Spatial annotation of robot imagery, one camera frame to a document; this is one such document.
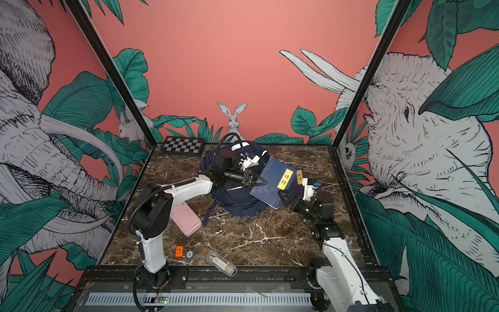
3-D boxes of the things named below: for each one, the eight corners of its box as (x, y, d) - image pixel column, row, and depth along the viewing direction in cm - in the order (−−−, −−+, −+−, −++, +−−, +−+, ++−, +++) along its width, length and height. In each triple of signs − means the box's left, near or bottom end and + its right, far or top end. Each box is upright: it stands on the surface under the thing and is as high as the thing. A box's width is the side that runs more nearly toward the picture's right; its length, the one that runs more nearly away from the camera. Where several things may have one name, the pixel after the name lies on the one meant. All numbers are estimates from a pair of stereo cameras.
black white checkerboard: (162, 156, 117) (160, 151, 113) (169, 141, 126) (166, 136, 122) (201, 157, 117) (200, 152, 114) (205, 141, 126) (204, 136, 122)
